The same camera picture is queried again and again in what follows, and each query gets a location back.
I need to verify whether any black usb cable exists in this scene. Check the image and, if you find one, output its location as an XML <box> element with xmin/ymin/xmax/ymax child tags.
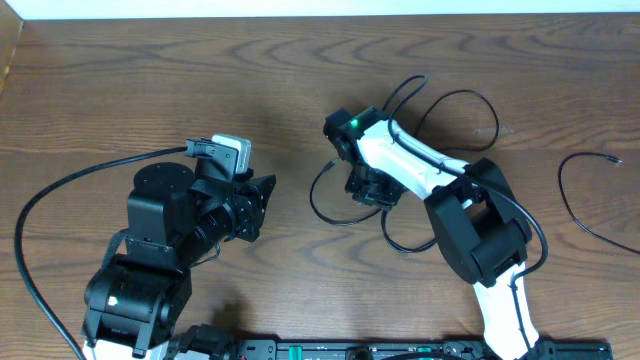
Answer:
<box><xmin>557</xmin><ymin>151</ymin><xmax>640</xmax><ymax>256</ymax></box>
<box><xmin>308</xmin><ymin>74</ymin><xmax>501</xmax><ymax>254</ymax></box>

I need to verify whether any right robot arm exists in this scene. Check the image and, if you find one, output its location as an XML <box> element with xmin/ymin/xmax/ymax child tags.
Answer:
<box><xmin>323</xmin><ymin>107</ymin><xmax>539</xmax><ymax>359</ymax></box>

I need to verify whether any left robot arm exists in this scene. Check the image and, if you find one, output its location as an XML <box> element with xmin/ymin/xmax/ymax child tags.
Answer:
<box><xmin>82</xmin><ymin>159</ymin><xmax>276</xmax><ymax>359</ymax></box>

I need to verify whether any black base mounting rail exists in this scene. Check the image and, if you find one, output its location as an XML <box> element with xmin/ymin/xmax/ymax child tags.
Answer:
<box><xmin>164</xmin><ymin>338</ymin><xmax>614</xmax><ymax>360</ymax></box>

